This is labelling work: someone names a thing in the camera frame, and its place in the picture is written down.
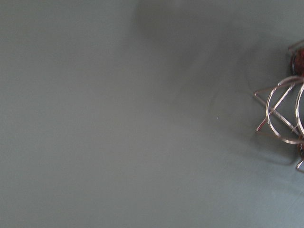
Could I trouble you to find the copper wire bottle basket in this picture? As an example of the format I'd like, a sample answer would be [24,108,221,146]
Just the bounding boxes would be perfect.
[253,40,304,171]

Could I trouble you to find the tea bottle dark liquid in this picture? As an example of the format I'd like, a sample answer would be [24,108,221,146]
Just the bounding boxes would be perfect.
[291,47,304,76]

